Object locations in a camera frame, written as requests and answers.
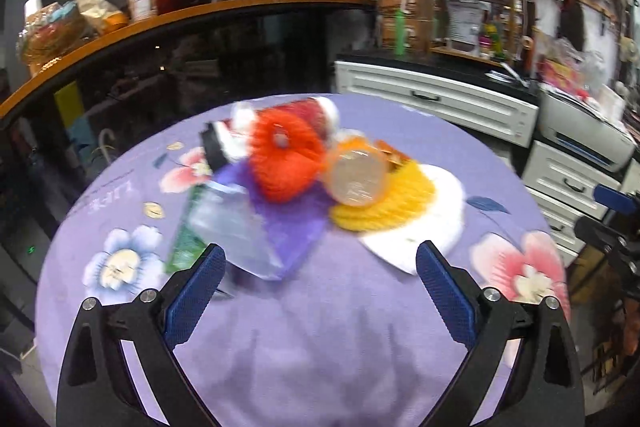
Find green snack packet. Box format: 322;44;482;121
164;184;213;274

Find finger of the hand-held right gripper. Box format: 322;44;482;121
593;183;640;214

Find plastic bag of snacks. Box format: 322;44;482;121
537;32;616;102

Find green bottle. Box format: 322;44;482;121
393;9;407;56

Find white printer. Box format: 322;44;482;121
537;84;637;172

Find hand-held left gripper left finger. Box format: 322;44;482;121
57;243;227;427

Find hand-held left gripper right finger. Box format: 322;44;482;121
416;240;586;427

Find small colourful bottles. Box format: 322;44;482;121
477;22;508;60

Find white wide desk drawer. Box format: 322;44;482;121
334;59;540;148

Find orange snack wrapper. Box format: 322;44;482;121
372;138;412;175

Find white paper plate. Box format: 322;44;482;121
357;164;467;276

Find gold glass bowl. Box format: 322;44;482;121
16;2;88;68

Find white and brown pouch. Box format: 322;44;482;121
447;0;483;45

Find orange foam net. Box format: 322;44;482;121
248;106;327;204

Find brown product box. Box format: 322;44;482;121
377;0;433;20
377;19;433;52

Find purple floral tablecloth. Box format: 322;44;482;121
35;93;571;427

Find curved wooden counter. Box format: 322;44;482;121
0;0;378;120

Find yellow snack bag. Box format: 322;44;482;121
67;0;130;36

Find white handheld device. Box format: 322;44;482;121
487;62;526;85

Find purple organza bag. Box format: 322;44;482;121
212;159;333;282

